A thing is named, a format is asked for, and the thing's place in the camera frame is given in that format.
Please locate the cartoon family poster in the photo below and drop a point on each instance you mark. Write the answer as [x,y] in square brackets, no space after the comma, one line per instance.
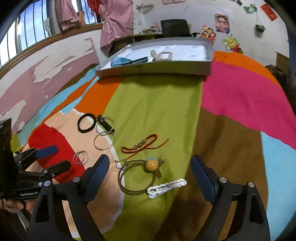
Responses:
[209,34]

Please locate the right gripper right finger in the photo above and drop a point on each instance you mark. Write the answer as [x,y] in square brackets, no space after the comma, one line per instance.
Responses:
[249,221]

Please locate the dark wooden desk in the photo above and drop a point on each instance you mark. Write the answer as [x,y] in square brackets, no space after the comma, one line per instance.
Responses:
[121,42]

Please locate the colourful striped bed blanket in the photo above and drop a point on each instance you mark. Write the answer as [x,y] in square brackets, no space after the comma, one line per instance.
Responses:
[238,120]

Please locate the red square paper decoration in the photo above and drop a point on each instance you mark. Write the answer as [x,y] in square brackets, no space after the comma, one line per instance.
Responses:
[269,12]

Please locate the barred window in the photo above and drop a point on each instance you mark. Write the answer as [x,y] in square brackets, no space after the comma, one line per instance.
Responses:
[38,21]

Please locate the pink curtain right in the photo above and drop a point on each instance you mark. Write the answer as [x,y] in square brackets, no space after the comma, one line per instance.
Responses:
[117,16]

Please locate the small green hanging bag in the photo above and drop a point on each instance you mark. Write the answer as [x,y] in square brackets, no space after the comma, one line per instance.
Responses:
[260,28]

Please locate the large silver bangle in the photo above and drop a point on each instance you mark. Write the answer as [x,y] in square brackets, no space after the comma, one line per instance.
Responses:
[104,140]

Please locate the grey cardboard tray box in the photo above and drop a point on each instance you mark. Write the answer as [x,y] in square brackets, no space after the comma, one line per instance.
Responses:
[179,55]

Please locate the black office chair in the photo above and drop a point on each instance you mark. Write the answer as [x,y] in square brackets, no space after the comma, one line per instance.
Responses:
[176,28]

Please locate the brown suitcase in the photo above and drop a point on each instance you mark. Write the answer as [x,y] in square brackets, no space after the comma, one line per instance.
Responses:
[281,70]

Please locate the small silver rings pair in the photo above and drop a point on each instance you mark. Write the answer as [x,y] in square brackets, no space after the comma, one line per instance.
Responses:
[79,157]

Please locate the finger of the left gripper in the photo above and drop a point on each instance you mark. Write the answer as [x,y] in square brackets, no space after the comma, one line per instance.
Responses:
[33,154]
[48,173]

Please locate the winnie pooh poster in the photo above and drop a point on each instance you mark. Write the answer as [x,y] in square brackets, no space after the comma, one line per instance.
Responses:
[232,45]

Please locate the person's left hand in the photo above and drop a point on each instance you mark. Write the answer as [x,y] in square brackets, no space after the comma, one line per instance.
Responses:
[13,205]

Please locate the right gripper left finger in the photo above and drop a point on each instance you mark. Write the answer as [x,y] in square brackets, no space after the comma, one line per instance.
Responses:
[48,220]

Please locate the pink curtain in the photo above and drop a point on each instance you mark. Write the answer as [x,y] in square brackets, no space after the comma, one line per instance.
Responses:
[66,15]
[117,16]

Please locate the pink curtain left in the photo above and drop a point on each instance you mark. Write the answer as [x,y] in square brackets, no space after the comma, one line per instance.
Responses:
[66,15]

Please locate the blue fabric wardrobe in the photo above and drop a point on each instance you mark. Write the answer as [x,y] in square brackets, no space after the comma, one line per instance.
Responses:
[291,74]

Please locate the anime boy poster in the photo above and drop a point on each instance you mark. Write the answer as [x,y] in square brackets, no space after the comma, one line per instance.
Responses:
[222,23]

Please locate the green photo cards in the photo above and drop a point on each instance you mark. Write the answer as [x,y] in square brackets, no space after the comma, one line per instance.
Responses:
[251,9]

